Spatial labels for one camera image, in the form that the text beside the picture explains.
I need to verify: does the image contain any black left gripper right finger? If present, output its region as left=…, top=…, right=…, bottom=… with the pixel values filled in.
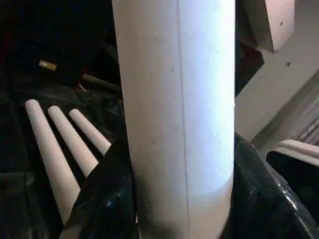
left=222, top=133, right=319, bottom=239

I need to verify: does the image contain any dark metal rail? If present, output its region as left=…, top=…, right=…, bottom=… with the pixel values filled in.
left=80, top=74, right=123, bottom=94

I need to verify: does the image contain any small yellow label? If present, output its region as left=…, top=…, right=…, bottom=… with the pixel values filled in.
left=39, top=60, right=57, bottom=71

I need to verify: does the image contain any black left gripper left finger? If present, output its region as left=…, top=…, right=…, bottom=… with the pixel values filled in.
left=60, top=144, right=138, bottom=239

